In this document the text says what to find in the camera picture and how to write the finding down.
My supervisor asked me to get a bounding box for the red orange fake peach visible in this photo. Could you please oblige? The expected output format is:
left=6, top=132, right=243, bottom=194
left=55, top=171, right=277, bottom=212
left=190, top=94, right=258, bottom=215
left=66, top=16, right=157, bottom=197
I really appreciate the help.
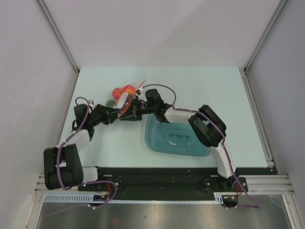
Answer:
left=123, top=84, right=136, bottom=94

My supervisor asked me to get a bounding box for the aluminium frame post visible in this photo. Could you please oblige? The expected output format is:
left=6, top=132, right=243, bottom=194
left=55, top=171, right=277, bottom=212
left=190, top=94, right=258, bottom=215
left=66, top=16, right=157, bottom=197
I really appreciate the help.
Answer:
left=243, top=0, right=289, bottom=73
left=35, top=0, right=80, bottom=76

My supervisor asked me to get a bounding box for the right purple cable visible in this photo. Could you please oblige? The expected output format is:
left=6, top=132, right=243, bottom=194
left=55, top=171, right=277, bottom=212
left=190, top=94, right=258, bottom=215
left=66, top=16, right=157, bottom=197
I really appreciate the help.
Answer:
left=142, top=83, right=260, bottom=209

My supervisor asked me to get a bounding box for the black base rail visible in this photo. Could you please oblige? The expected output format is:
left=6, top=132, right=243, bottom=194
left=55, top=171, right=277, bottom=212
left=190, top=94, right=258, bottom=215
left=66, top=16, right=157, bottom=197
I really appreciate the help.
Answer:
left=78, top=167, right=278, bottom=201

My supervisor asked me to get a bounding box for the white cable duct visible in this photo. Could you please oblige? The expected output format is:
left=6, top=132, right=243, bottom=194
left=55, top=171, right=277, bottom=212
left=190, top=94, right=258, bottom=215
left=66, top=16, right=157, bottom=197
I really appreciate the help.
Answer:
left=42, top=192, right=224, bottom=205

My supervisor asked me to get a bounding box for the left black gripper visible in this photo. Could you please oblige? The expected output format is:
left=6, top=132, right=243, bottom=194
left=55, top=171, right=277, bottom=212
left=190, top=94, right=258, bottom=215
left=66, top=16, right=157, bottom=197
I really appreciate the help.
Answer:
left=88, top=104, right=122, bottom=127

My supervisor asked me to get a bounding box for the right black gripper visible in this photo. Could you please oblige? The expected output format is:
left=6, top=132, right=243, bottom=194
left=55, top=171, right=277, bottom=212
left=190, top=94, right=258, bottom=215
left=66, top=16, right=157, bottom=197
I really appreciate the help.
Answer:
left=120, top=97, right=156, bottom=121

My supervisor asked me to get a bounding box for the red fake apple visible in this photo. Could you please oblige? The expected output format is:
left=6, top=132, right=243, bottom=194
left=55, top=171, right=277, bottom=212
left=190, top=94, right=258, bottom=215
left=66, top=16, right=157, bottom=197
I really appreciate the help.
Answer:
left=112, top=87, right=124, bottom=100

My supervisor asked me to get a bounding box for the teal plastic bin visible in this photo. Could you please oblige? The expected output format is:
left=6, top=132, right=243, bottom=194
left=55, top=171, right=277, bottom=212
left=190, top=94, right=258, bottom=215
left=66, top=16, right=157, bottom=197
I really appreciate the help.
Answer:
left=145, top=114, right=212, bottom=157

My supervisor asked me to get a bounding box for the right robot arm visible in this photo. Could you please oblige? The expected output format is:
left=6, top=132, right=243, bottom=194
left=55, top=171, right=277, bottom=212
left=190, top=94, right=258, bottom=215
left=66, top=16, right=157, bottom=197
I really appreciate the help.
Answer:
left=119, top=89, right=243, bottom=191

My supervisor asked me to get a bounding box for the left aluminium frame post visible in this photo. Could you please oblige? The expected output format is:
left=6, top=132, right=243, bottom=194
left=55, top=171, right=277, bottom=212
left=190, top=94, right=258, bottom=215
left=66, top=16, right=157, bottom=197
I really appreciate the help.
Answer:
left=35, top=0, right=80, bottom=76

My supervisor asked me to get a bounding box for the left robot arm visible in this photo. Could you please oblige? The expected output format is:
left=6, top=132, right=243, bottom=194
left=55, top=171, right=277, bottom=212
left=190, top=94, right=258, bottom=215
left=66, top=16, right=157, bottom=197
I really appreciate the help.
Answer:
left=43, top=104, right=122, bottom=191

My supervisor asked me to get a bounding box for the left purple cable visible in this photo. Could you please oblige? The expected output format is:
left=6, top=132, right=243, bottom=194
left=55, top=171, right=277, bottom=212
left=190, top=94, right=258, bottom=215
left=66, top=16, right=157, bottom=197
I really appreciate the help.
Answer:
left=55, top=96, right=119, bottom=210

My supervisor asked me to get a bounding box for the right aluminium frame post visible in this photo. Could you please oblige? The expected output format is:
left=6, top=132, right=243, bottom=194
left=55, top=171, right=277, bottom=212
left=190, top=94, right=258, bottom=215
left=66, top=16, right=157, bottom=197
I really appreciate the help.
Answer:
left=243, top=0, right=289, bottom=73

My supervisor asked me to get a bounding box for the green fake avocado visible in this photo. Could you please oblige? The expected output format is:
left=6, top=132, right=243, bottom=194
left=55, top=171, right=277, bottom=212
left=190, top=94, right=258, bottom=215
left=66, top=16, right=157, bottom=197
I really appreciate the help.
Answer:
left=106, top=100, right=116, bottom=107

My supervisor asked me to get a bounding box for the purple cable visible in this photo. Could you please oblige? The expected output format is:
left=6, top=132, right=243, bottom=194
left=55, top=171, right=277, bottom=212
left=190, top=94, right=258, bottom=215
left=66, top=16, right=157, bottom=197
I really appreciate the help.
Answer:
left=142, top=83, right=260, bottom=209
left=55, top=96, right=119, bottom=210

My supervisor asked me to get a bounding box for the aluminium side rail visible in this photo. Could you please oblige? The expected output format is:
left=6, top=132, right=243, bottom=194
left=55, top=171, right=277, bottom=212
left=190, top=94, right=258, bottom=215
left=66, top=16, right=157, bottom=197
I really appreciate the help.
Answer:
left=239, top=68, right=294, bottom=195

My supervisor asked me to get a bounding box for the clear zip top bag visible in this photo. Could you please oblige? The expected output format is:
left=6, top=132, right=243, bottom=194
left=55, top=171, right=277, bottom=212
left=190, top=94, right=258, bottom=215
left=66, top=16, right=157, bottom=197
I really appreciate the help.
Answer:
left=108, top=80, right=145, bottom=110

